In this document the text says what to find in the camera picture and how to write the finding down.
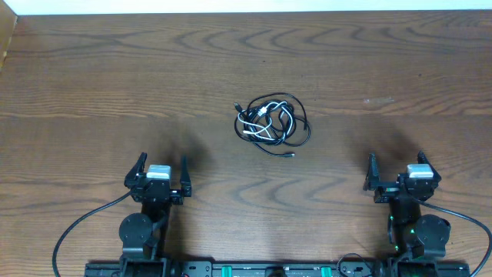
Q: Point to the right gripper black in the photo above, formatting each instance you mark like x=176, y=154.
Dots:
x=387, y=190

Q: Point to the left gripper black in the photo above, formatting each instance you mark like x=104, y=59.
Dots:
x=136, y=181

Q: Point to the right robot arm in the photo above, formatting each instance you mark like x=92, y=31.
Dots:
x=420, y=240

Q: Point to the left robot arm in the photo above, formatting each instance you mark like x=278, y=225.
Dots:
x=143, y=233

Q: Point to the wooden side panel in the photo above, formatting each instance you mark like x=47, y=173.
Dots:
x=8, y=22

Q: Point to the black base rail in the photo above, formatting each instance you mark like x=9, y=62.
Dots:
x=215, y=269

